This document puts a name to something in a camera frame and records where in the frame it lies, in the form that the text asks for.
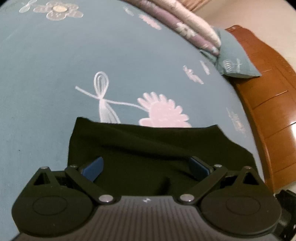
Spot teal patterned bed sheet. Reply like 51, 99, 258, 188
1, 1, 262, 240

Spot pink purple folded quilt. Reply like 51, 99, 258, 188
127, 1, 221, 56

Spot wooden headboard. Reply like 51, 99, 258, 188
227, 25, 295, 191

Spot teal pillow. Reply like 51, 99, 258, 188
200, 27, 261, 78

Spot black drawstring pants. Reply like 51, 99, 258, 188
68, 118, 256, 196

